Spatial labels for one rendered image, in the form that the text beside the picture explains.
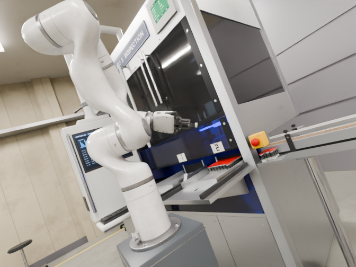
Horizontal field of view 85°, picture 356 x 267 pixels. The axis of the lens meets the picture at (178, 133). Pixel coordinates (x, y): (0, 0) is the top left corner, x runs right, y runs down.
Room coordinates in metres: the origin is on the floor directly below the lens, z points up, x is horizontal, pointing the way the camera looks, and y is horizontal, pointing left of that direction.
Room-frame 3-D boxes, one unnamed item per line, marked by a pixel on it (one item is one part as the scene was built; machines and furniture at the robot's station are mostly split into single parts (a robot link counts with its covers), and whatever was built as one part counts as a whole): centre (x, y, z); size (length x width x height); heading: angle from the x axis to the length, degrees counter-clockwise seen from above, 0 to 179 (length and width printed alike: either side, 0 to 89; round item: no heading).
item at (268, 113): (2.14, 0.01, 1.54); 2.06 x 1.00 x 1.11; 43
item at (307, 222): (2.14, 0.01, 0.44); 2.06 x 1.00 x 0.88; 43
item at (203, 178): (1.12, -0.13, 0.90); 0.34 x 0.26 x 0.04; 133
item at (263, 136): (1.02, -0.38, 1.00); 0.08 x 0.07 x 0.07; 133
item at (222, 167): (1.15, -0.16, 0.90); 0.18 x 0.02 x 0.05; 43
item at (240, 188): (1.01, -0.12, 0.80); 0.34 x 0.03 x 0.13; 133
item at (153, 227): (0.70, 0.20, 0.95); 0.19 x 0.19 x 0.18
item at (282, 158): (1.04, -0.42, 0.87); 0.14 x 0.13 x 0.02; 133
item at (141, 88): (1.59, 0.16, 1.51); 0.47 x 0.01 x 0.59; 43
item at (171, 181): (1.37, 0.10, 0.90); 0.34 x 0.26 x 0.04; 133
